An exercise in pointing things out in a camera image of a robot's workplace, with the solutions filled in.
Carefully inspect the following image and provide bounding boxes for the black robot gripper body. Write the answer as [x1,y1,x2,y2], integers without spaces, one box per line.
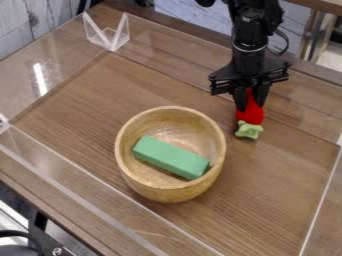
[208,59,291,95]

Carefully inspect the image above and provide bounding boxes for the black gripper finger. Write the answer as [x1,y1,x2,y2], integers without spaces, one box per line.
[232,87,247,112]
[252,82,271,107]

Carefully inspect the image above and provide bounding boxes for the red plush strawberry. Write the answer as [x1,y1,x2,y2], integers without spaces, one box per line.
[234,89,264,140]

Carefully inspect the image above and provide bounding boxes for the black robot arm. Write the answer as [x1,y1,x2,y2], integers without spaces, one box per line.
[208,0,289,112]

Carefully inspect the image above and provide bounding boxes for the wooden bowl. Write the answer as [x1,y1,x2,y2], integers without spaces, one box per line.
[114,106,226,203]

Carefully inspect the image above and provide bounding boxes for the wooden background furniture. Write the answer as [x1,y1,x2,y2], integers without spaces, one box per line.
[285,0,342,63]

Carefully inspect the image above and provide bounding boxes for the green rectangular block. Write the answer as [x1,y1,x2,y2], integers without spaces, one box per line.
[132,136,209,180]

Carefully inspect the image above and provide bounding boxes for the black cable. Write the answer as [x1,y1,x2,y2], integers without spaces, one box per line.
[268,28,291,58]

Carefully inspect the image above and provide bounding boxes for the clear acrylic corner bracket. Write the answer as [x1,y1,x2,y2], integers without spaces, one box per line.
[81,12,129,52]

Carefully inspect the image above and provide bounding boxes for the black table leg frame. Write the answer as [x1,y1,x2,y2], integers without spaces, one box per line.
[0,209,77,256]

